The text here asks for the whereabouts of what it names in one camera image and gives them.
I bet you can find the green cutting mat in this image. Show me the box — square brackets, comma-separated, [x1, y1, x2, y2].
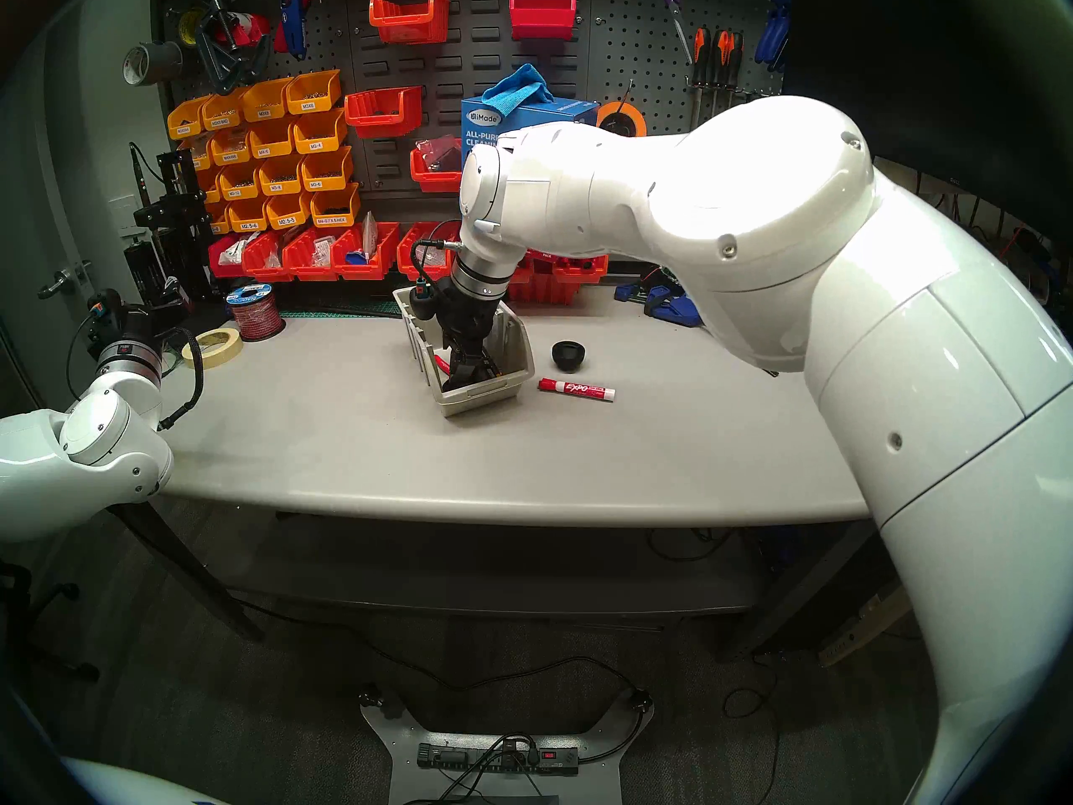
[281, 279, 405, 320]

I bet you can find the orange bin labelled M3-8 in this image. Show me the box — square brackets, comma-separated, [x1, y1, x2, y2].
[258, 155, 306, 199]

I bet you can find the silver door lever handle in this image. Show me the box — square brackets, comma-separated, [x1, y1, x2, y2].
[38, 261, 93, 301]

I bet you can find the beige plastic storage bin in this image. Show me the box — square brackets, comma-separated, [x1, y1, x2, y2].
[392, 285, 536, 417]

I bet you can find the red tape roll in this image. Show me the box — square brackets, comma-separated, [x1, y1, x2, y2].
[222, 11, 273, 48]

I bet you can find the crimson wall bin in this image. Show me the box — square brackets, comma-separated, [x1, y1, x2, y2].
[509, 0, 578, 41]

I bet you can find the dark grey C-clamp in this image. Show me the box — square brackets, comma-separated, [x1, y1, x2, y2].
[236, 30, 276, 87]
[194, 0, 252, 96]

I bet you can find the blue spring clamp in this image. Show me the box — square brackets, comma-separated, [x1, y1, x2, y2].
[753, 0, 794, 75]

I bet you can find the orange bin labelled M3-12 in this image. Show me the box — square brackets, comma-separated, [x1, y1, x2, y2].
[218, 163, 262, 203]

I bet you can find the orange tape roll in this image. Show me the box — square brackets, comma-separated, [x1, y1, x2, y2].
[597, 101, 648, 138]

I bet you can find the blue bar clamp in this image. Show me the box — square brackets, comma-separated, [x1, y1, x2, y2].
[614, 282, 707, 328]

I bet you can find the orange bin labelled M4X4X6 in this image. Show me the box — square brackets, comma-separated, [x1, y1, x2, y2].
[210, 127, 254, 168]

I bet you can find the black press stand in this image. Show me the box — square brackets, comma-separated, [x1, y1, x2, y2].
[132, 145, 210, 305]

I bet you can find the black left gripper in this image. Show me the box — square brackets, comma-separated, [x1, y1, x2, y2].
[87, 274, 196, 348]

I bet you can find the blue microfibre cloth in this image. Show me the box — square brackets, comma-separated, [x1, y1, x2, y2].
[482, 64, 554, 117]

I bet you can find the dark grey pegboard panel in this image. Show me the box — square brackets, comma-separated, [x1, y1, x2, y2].
[151, 0, 810, 217]

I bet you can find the black table leg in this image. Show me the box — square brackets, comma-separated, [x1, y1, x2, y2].
[117, 501, 265, 643]

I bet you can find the orange bin labelled M3-6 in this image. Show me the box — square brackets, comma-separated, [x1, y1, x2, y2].
[300, 148, 354, 195]

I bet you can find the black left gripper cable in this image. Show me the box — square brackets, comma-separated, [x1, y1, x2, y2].
[158, 330, 205, 431]

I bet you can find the dark red shelf bin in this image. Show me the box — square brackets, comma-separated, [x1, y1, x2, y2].
[207, 235, 251, 279]

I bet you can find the blue cleaning cloths box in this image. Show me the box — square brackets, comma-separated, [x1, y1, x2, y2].
[461, 97, 600, 152]

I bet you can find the orange bin labelled M3X8 BAD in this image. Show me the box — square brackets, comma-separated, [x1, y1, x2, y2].
[201, 88, 250, 132]

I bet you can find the beige masking tape roll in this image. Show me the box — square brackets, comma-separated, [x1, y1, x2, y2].
[183, 327, 244, 371]

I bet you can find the black tool rack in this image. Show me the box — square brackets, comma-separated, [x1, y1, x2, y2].
[124, 229, 198, 305]

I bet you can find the stack of red bins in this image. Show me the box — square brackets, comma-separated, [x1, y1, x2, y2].
[507, 258, 604, 305]

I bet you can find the orange bin labelled M3X6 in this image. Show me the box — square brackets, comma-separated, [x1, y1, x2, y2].
[285, 70, 344, 116]

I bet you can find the orange bin labelled M2.5-5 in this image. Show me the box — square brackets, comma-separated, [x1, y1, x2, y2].
[265, 193, 314, 232]

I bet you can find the red Expo marker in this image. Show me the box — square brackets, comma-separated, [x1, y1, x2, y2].
[538, 377, 617, 403]

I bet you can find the grey duct tape roll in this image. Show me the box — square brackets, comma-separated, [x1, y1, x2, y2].
[122, 42, 184, 87]

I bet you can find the black monitor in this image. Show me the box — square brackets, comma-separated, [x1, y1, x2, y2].
[775, 0, 1073, 242]

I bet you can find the orange bin labelled M3-4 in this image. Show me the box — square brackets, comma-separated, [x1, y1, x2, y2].
[293, 109, 348, 155]

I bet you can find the black soldering pen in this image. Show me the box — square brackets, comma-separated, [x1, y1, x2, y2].
[128, 141, 156, 209]

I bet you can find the black power strip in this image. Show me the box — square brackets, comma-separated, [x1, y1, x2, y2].
[417, 743, 581, 776]

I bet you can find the orange bin labelled M3X5X4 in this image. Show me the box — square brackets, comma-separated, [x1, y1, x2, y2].
[166, 96, 212, 140]

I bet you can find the orange bin labelled M4-6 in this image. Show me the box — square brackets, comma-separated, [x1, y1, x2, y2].
[248, 118, 300, 161]

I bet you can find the glass door grey frame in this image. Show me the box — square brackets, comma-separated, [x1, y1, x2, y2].
[0, 23, 97, 427]

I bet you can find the red wire spool blue label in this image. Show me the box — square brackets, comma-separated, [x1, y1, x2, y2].
[225, 282, 287, 343]

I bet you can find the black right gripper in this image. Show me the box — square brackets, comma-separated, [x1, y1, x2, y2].
[436, 288, 508, 389]

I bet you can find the orange black screwdriver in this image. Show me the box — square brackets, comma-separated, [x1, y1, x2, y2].
[708, 30, 733, 117]
[723, 32, 746, 108]
[687, 28, 712, 129]

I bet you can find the orange-red wall bin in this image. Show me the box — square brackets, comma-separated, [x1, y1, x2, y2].
[409, 138, 464, 194]
[369, 0, 451, 45]
[344, 86, 424, 139]

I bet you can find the orange bin labelled HEX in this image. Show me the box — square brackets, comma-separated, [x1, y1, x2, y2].
[310, 184, 362, 229]

